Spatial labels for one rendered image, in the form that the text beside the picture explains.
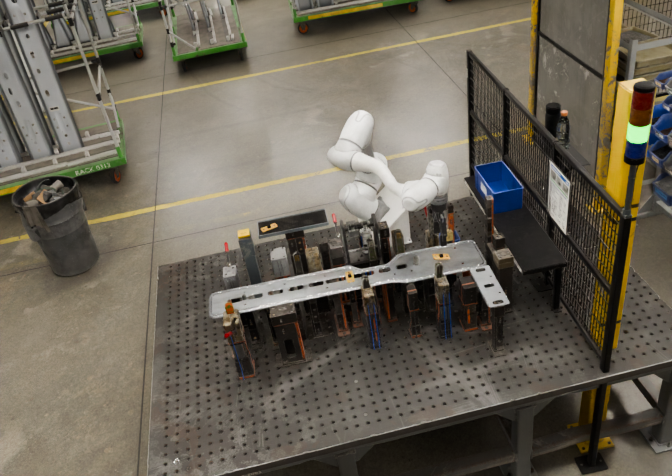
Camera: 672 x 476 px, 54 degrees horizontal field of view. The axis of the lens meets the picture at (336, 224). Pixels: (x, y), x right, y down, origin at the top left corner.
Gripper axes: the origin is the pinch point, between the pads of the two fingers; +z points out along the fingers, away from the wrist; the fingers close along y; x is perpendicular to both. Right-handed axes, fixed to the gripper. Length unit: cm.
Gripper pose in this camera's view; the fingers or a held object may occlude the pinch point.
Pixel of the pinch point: (440, 236)
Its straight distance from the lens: 324.3
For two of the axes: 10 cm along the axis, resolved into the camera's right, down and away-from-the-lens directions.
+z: 1.3, 8.2, 5.6
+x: 9.8, -1.9, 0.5
